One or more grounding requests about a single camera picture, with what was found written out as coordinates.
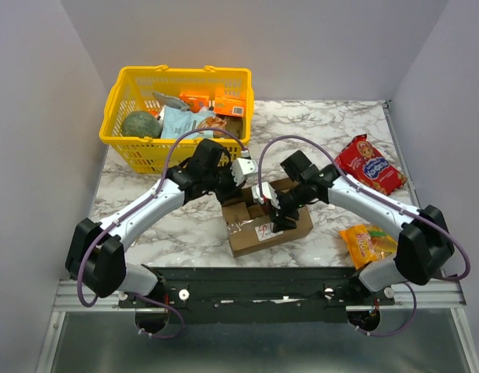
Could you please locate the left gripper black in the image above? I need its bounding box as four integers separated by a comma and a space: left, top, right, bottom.
204, 162, 246, 205

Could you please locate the brown cardboard express box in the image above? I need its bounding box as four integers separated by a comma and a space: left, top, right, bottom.
222, 187, 313, 258

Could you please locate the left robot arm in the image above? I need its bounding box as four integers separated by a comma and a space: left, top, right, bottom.
65, 139, 257, 307

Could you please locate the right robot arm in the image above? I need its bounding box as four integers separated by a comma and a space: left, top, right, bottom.
262, 151, 454, 305

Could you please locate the orange box right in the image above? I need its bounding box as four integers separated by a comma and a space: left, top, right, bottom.
212, 87, 246, 117

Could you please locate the orange box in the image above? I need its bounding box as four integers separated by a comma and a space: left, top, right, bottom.
179, 91, 210, 113
212, 87, 246, 117

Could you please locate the orange box left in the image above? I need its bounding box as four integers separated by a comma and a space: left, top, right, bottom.
179, 91, 210, 113

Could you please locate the light blue chips bag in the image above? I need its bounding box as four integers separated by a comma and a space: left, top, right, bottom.
160, 106, 227, 139

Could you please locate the yellow orange snack bag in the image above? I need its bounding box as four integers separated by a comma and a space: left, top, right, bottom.
339, 225, 397, 270

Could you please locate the red candy bag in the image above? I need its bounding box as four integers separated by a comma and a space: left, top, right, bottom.
336, 134, 407, 195

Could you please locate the grey foil packet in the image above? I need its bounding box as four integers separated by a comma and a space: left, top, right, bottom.
152, 92, 191, 112

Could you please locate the green melon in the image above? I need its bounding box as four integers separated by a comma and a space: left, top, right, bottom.
121, 110, 162, 138

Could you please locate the yellow plastic shopping basket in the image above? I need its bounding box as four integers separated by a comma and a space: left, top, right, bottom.
100, 65, 254, 174

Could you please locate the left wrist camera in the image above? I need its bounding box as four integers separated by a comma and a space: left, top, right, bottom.
230, 158, 258, 186

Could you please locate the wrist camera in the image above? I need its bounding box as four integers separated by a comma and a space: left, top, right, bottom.
251, 182, 280, 213
230, 158, 258, 186

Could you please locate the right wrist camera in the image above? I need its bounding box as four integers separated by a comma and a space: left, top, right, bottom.
251, 182, 280, 213

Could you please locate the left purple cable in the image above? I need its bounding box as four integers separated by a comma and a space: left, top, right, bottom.
76, 127, 250, 340

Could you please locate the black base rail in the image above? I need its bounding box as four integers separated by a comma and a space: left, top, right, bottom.
118, 267, 394, 327

